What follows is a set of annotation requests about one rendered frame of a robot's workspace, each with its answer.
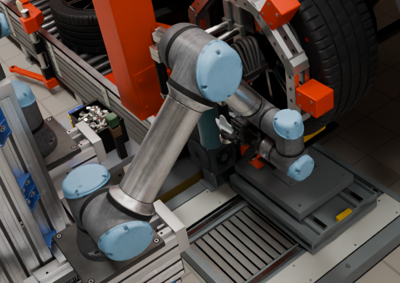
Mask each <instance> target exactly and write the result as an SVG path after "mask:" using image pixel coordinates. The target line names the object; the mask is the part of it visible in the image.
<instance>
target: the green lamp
mask: <svg viewBox="0 0 400 283"><path fill-rule="evenodd" d="M105 121H106V123H107V125H108V126H109V127H110V128H113V127H115V126H117V125H119V124H120V121H119V119H118V115H116V114H115V113H114V112H111V113H110V114H107V115H106V116H105Z"/></svg>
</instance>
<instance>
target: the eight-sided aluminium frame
mask: <svg viewBox="0 0 400 283"><path fill-rule="evenodd" d="M228 1H229V2H231V3H233V4H236V5H238V6H240V7H241V8H243V9H244V10H247V11H249V12H250V13H251V14H252V15H253V16H254V17H255V19H256V21H257V22H258V24H259V25H260V27H261V28H262V30H263V32H264V34H265V35H266V37H267V39H268V40H269V42H270V43H271V45H272V47H273V48H274V50H275V51H276V53H277V55H278V56H279V58H280V59H281V61H282V63H283V65H284V67H285V73H286V91H287V109H291V110H296V111H297V112H299V113H300V114H301V116H302V121H305V120H306V119H308V118H309V117H310V114H309V113H307V112H306V111H304V110H302V109H300V108H299V107H297V106H296V88H298V87H300V86H301V85H303V84H304V83H306V82H308V81H309V66H310V65H309V63H308V57H307V56H306V54H305V51H304V50H303V49H302V48H301V46H300V44H299V43H298V41H297V40H296V38H295V37H294V35H293V33H292V32H291V30H290V28H289V27H288V25H287V24H284V25H282V26H280V27H278V28H276V29H274V30H271V29H270V27H269V26H268V24H267V23H266V22H265V21H264V19H263V18H262V17H261V15H260V10H261V9H262V7H263V5H264V3H265V1H266V0H228ZM215 2H216V0H195V1H194V2H193V4H192V5H191V6H189V9H188V13H189V14H188V17H189V20H190V23H191V24H195V25H197V26H198V27H200V28H201V29H203V30H205V29H208V28H210V27H211V25H210V17H209V13H208V11H209V9H210V8H211V7H212V6H213V4H214V3H215Z"/></svg>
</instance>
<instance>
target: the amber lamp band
mask: <svg viewBox="0 0 400 283"><path fill-rule="evenodd" d="M108 130H109V133H110V135H111V136H112V137H113V138H116V137H118V136H120V135H122V134H123V131H122V128H121V126H120V125H119V127H117V128H115V129H113V130H112V129H111V128H110V127H109V126H108Z"/></svg>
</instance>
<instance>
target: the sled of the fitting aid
mask: <svg viewBox="0 0 400 283"><path fill-rule="evenodd" d="M230 184H231V188H232V189H233V190H234V191H236V192H237V193H238V194H239V195H240V196H241V197H243V198H244V199H245V200H246V201H248V202H249V203H250V204H252V205H253V206H254V207H255V208H256V209H258V210H259V211H260V212H261V213H262V214H264V215H265V216H266V217H267V218H269V219H270V220H271V221H272V222H274V223H275V224H276V225H277V226H278V227H280V228H281V229H282V230H284V231H285V232H286V233H287V234H288V235H290V236H291V237H292V238H293V239H294V240H295V241H297V242H298V243H300V245H302V246H303V247H304V248H306V249H307V250H308V251H309V252H310V253H312V254H314V253H315V252H317V251H318V250H319V249H321V248H322V247H324V246H325V245H326V244H327V243H328V242H330V241H331V240H332V239H334V238H335V237H336V236H338V235H339V234H340V233H342V232H343V231H344V230H345V229H347V228H348V227H350V226H351V225H352V224H353V223H355V222H356V221H357V220H358V219H360V218H361V217H363V216H364V215H365V214H366V213H368V212H369V211H370V210H372V209H373V208H375V206H377V192H375V191H373V190H372V189H370V188H369V187H367V186H366V185H364V184H363V183H361V182H360V181H358V180H357V179H355V178H354V181H353V183H351V184H350V185H349V186H347V187H346V188H345V189H343V190H342V191H341V192H339V193H338V194H336V195H335V196H334V197H332V198H331V199H330V200H328V201H326V202H325V203H324V204H323V205H321V206H320V207H319V208H317V209H316V210H314V211H313V212H312V213H310V214H309V215H308V216H306V217H305V218H303V219H302V220H298V219H297V218H296V217H294V216H293V215H291V214H290V213H289V212H288V211H286V210H285V209H284V208H283V207H281V206H280V205H279V204H277V203H276V202H275V201H274V200H272V199H271V198H270V197H269V196H267V195H266V194H264V193H263V192H262V191H261V190H259V189H258V188H257V187H256V186H254V185H253V184H252V183H250V182H249V181H248V180H247V179H245V178H244V177H243V176H241V175H240V174H239V173H238V172H234V173H233V174H232V175H230Z"/></svg>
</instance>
